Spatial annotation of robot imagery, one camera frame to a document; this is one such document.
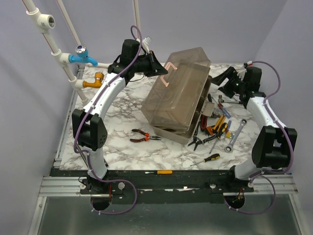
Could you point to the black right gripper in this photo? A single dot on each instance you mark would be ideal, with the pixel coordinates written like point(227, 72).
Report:
point(228, 73)

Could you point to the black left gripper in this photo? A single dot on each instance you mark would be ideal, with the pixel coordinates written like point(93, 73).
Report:
point(155, 67)

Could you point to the beige toolbox with clear lid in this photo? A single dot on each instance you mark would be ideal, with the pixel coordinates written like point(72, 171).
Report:
point(177, 100)

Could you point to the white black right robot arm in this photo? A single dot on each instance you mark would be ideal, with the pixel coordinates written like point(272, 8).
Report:
point(273, 150)

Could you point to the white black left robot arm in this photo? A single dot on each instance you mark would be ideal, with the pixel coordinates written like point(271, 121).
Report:
point(89, 130)

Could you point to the steel claw hammer black grip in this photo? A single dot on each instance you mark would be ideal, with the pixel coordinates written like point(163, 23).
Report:
point(221, 100)

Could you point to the red tipped tester screwdriver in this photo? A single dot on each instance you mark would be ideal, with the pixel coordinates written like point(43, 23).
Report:
point(219, 104)

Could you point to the blue clear tester screwdriver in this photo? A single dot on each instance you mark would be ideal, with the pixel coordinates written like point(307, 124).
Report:
point(225, 112)

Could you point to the red black utility knife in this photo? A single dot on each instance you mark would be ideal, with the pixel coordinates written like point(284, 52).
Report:
point(203, 125)

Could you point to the black yellow large screwdriver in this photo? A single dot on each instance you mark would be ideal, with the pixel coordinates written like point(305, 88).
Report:
point(222, 128)

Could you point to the orange water tap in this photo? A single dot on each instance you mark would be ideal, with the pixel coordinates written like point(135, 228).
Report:
point(98, 78)

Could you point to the orange black needle-nose pliers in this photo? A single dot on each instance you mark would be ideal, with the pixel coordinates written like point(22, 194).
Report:
point(146, 137)

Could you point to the steel ratchet wrench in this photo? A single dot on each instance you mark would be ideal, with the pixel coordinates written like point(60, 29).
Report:
point(229, 147)

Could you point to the blue water tap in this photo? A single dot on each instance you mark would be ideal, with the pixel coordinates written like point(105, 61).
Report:
point(82, 56)

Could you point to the black yellow small screwdriver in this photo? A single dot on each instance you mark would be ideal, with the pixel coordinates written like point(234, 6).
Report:
point(210, 158)

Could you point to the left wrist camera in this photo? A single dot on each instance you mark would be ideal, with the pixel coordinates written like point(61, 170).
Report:
point(145, 43)

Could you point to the black wire stripper pliers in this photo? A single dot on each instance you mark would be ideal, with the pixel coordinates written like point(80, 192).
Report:
point(197, 141)

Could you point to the orange handled screwdriver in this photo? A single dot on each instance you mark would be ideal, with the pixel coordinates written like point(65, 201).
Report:
point(159, 172)

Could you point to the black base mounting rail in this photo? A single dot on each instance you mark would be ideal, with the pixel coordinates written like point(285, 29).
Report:
point(180, 186)

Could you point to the white pvc pipe frame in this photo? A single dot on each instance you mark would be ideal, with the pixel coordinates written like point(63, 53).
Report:
point(44, 23)

